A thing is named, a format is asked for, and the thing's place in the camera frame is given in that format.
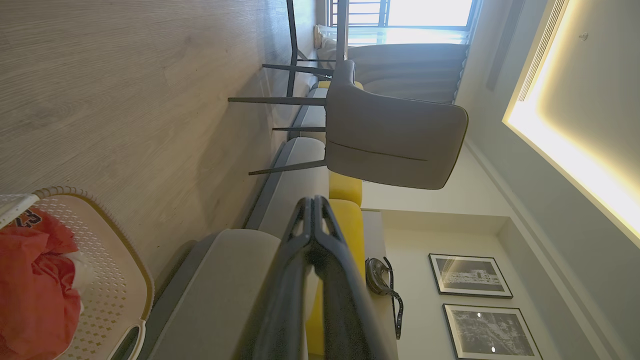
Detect grey curtain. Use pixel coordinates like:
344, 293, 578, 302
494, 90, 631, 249
347, 42, 471, 105

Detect cream perforated plastic laundry basket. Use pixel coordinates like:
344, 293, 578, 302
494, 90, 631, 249
0, 186, 155, 360

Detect grey fabric sofa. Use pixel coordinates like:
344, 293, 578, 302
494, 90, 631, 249
107, 80, 401, 360

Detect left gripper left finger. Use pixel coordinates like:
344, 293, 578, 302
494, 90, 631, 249
235, 196, 316, 360

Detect white garment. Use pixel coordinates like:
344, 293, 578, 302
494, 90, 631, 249
64, 251, 94, 292

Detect red sports jersey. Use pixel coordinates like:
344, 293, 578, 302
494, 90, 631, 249
0, 207, 82, 360

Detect ceiling air vent grille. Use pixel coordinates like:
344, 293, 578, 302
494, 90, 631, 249
517, 0, 569, 103

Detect window with dark railing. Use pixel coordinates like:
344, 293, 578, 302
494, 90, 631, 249
327, 0, 477, 46

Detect dark goggles with strap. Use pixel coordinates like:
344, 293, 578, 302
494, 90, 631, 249
364, 256, 405, 341

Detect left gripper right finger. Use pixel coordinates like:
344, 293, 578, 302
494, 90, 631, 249
312, 196, 396, 360

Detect framed black white city picture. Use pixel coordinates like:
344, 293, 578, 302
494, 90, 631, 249
442, 303, 544, 360

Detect dark metal frame table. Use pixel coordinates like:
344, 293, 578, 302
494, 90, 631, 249
262, 0, 349, 99

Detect small yellow cushion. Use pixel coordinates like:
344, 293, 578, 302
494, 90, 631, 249
328, 170, 363, 207

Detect large yellow cushion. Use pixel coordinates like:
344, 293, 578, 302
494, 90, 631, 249
306, 198, 367, 359

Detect framed black white building picture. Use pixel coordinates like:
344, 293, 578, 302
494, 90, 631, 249
428, 253, 514, 300

